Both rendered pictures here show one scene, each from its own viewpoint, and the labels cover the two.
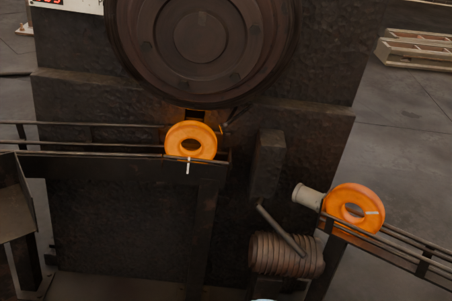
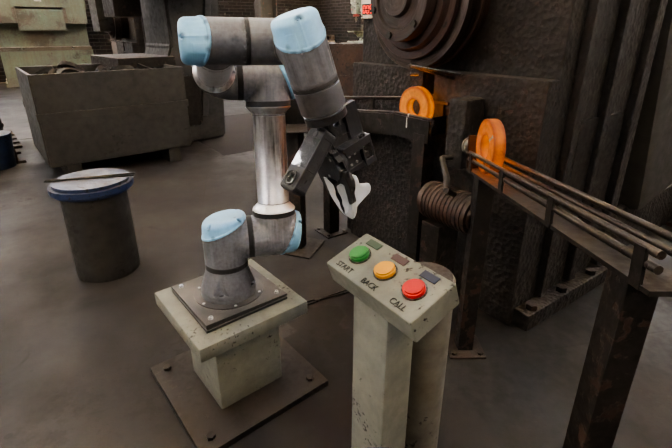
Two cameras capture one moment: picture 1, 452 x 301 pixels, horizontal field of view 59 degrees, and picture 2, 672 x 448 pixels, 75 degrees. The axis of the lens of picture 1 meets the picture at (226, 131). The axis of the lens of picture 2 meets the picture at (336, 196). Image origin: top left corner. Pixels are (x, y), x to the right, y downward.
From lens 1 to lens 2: 126 cm
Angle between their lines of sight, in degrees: 53
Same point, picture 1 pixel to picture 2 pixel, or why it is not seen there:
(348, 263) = not seen: hidden behind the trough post
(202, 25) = not seen: outside the picture
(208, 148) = (423, 107)
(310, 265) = (455, 208)
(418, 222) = not seen: outside the picture
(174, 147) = (404, 107)
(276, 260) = (431, 197)
